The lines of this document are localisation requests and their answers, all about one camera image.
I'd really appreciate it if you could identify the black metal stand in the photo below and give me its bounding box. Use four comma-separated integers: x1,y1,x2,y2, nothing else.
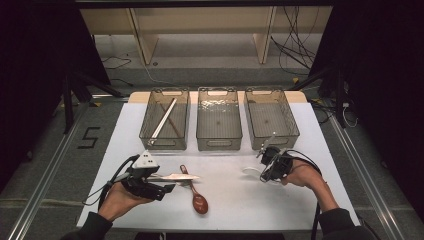
288,66,348,129
61,71,124,134

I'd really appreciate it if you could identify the left hand-held gripper cable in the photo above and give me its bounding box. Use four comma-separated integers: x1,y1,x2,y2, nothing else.
82,154,141,211

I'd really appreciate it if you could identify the black curtain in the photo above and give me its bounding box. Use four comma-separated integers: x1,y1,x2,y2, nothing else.
0,0,111,188
309,0,424,214

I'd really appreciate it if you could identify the white spoon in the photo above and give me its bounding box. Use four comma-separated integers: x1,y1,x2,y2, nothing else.
242,166,268,179

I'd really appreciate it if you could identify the transparent grey storage bin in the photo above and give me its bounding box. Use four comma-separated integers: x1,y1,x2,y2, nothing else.
195,86,243,152
139,87,191,151
244,86,300,151

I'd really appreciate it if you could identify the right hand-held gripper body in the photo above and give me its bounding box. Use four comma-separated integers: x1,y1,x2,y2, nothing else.
255,131,295,184

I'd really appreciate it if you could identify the right hand-held gripper cable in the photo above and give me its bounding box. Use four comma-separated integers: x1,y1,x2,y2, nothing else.
259,148,323,240

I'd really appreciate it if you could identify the aluminium floor rail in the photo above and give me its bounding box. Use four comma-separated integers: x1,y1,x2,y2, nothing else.
328,114,406,240
6,101,89,240
91,94,130,103

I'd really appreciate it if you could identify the hand-held gripper cable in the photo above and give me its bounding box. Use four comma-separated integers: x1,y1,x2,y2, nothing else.
259,148,323,240
82,154,141,211

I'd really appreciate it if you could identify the black cable bundle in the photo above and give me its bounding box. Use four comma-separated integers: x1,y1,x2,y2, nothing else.
269,6,321,77

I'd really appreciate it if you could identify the person's left hand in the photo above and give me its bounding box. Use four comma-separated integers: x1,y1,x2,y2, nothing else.
98,181,155,223

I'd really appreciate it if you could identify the beige wooden desk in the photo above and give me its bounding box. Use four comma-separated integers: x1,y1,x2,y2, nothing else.
79,6,334,66

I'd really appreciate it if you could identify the person's right hand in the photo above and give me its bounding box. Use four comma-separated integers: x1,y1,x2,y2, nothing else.
280,160,327,194

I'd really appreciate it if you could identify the brown wooden chopstick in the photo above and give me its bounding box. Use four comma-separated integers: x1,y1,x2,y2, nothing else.
159,103,183,138

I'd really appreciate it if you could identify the black floor cable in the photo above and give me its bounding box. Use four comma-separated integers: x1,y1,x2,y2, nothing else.
101,55,133,70

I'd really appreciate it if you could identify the brown wooden spoon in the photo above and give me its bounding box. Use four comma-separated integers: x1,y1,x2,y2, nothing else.
179,164,209,215

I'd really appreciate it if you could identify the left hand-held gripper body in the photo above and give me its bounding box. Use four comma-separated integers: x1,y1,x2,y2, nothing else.
120,149,168,202

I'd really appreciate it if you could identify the white floor cable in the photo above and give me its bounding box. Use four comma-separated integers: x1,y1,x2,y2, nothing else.
126,49,174,86

